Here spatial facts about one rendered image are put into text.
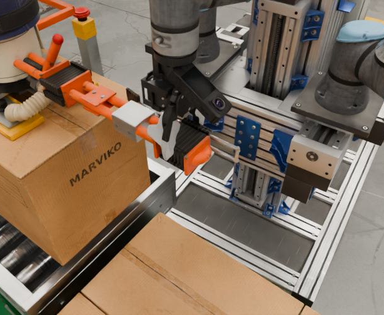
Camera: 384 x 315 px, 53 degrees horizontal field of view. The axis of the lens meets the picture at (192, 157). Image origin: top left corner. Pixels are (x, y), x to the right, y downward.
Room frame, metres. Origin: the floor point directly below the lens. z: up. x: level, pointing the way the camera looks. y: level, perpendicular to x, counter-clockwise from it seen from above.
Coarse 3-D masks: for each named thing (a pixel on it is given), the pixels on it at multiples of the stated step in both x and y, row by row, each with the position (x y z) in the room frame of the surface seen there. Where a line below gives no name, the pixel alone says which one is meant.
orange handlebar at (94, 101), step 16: (48, 0) 1.20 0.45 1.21; (48, 16) 1.08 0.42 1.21; (64, 16) 1.11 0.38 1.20; (16, 64) 0.83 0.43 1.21; (80, 96) 0.70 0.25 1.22; (96, 96) 0.69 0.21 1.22; (112, 96) 0.69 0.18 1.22; (96, 112) 0.66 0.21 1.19; (112, 112) 0.64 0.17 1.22; (144, 128) 0.59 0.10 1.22
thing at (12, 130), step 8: (8, 96) 0.86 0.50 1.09; (0, 104) 0.79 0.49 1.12; (8, 104) 0.82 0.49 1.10; (0, 112) 0.78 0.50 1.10; (0, 120) 0.75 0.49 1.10; (24, 120) 0.76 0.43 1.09; (32, 120) 0.76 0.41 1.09; (40, 120) 0.76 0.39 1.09; (0, 128) 0.73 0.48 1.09; (8, 128) 0.72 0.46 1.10; (16, 128) 0.73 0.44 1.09; (24, 128) 0.73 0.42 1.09; (32, 128) 0.74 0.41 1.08; (8, 136) 0.70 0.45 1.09; (16, 136) 0.71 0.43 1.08
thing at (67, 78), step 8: (64, 64) 0.80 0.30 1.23; (72, 64) 0.81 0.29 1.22; (80, 64) 0.80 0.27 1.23; (48, 72) 0.77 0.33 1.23; (56, 72) 0.78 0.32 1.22; (64, 72) 0.78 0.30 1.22; (72, 72) 0.78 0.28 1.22; (80, 72) 0.78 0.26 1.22; (88, 72) 0.76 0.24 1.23; (40, 80) 0.74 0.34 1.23; (48, 80) 0.75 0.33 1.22; (56, 80) 0.75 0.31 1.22; (64, 80) 0.75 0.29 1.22; (72, 80) 0.73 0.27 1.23; (80, 80) 0.74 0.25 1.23; (88, 80) 0.76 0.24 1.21; (48, 88) 0.72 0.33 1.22; (56, 88) 0.70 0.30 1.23; (64, 88) 0.71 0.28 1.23; (72, 88) 0.72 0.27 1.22; (80, 88) 0.74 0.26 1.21; (48, 96) 0.73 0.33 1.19; (56, 96) 0.72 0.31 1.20; (64, 96) 0.70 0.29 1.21; (64, 104) 0.71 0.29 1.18; (72, 104) 0.71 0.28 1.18
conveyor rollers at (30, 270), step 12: (0, 216) 0.85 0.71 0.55; (0, 228) 0.82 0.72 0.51; (12, 228) 0.80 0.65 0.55; (0, 240) 0.75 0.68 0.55; (12, 240) 0.76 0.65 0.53; (0, 252) 0.72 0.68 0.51; (12, 252) 0.70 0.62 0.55; (24, 252) 0.70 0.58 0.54; (12, 264) 0.66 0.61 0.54; (36, 264) 0.65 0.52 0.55; (48, 264) 0.66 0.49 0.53; (24, 276) 0.61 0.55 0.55; (36, 276) 0.62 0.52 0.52; (36, 288) 0.57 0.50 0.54
